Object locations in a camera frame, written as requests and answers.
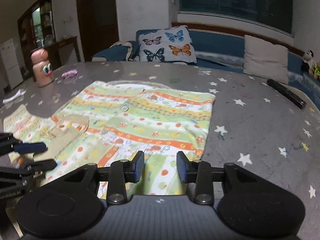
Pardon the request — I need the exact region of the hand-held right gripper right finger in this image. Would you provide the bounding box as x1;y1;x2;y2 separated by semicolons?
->
176;151;254;205

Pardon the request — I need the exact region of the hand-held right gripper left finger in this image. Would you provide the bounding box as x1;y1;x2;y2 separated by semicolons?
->
64;151;145;205

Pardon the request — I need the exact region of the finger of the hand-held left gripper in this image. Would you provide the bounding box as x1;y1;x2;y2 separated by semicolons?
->
0;133;48;154
0;159;58;180

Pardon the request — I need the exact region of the patterned baby garment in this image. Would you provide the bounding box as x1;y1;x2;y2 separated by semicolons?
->
4;80;217;201

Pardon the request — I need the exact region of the beige cloth on sofa arm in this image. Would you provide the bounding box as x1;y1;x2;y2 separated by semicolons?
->
109;41;133;61

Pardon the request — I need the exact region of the small white cloth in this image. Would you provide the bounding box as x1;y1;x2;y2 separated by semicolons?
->
2;89;27;104

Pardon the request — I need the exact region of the grey star tablecloth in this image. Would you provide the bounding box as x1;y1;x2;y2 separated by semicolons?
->
0;60;320;240

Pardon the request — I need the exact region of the pink cartoon face bottle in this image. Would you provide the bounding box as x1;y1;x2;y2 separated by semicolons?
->
31;49;54;88

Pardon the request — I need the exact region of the white refrigerator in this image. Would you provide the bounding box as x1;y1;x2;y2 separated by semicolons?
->
0;38;24;91

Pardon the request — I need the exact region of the dark wooden sideboard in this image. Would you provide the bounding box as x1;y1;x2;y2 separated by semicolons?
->
45;36;78;68

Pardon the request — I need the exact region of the butterfly print cushion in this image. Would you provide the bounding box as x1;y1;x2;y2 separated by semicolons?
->
138;25;198;64

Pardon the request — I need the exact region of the blue sofa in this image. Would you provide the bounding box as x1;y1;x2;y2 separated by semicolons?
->
91;29;320;91

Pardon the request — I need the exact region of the wooden display cabinet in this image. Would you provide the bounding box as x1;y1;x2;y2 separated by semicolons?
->
17;0;56;53

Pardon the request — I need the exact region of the black remote control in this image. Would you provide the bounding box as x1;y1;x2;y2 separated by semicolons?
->
267;79;307;109

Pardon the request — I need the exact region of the plain beige cushion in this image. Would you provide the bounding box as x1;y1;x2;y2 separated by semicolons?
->
243;34;289;85

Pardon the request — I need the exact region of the dark wooden door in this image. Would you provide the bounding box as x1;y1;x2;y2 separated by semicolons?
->
76;0;120;62

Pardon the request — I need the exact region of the panda plush toy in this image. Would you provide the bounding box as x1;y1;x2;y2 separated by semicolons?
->
301;49;316;73

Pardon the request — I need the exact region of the dark window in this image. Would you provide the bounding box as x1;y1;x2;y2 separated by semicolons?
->
178;0;294;34

